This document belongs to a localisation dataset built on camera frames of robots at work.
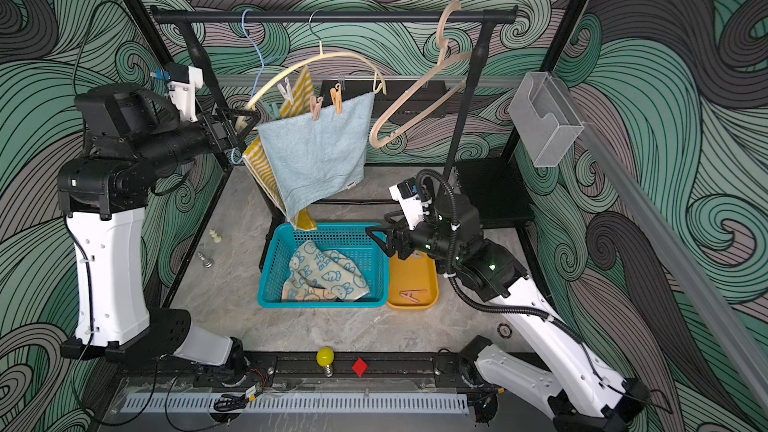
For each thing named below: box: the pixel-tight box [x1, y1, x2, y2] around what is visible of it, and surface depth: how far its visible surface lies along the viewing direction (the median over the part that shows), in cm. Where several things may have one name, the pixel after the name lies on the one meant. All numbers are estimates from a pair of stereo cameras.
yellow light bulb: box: [316, 346, 335, 378], surface depth 75 cm
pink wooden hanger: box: [369, 1, 473, 148], surface depth 59 cm
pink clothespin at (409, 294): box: [400, 290, 427, 303], surface depth 87 cm
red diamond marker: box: [351, 358, 369, 377], surface depth 74 cm
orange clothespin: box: [330, 83, 343, 115], surface depth 67 cm
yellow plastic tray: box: [387, 250, 439, 310], surface depth 89 cm
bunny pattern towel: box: [282, 241, 371, 303], surface depth 87 cm
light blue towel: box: [258, 92, 375, 220], surface depth 74 cm
